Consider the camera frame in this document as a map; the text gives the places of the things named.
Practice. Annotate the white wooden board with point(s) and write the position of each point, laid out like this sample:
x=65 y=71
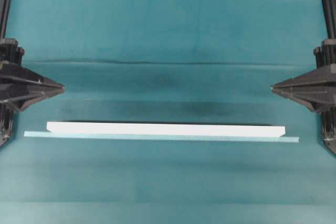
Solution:
x=166 y=129

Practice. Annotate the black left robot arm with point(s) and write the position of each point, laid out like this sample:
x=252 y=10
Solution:
x=12 y=53

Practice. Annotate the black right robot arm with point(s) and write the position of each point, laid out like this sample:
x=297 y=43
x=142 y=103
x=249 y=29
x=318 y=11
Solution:
x=325 y=55

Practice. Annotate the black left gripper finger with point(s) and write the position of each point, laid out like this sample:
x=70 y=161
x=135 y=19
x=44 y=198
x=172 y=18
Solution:
x=20 y=97
x=19 y=74

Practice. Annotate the light teal strip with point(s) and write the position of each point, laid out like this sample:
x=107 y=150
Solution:
x=105 y=135

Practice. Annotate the teal table cloth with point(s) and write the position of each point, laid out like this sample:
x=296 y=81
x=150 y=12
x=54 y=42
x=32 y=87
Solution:
x=173 y=61

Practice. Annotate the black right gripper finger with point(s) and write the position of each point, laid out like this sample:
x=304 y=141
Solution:
x=316 y=99
x=319 y=76

